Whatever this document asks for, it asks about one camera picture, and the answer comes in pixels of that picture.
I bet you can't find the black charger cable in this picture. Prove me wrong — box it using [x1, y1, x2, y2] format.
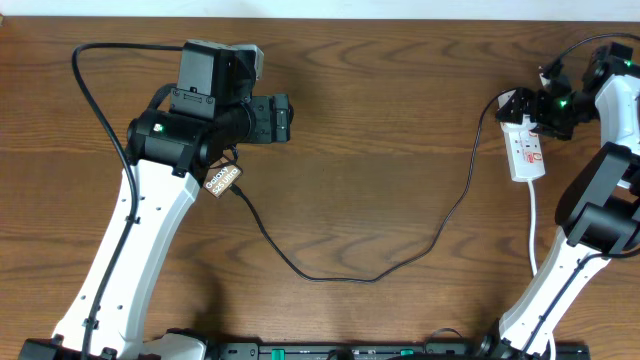
[228, 89, 519, 284]

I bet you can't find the white power strip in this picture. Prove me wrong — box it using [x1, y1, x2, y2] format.
[499, 114, 546, 182]

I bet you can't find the white power strip cord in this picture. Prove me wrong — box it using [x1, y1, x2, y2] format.
[526, 180, 558, 360]

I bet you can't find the Samsung Galaxy smartphone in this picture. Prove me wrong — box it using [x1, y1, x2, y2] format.
[203, 162, 243, 199]

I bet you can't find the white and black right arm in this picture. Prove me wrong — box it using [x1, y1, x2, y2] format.
[476, 33, 639, 359]

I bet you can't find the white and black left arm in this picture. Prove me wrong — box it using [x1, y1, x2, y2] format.
[20, 40, 293, 359]

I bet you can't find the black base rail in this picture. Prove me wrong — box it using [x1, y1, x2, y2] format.
[199, 341, 591, 360]

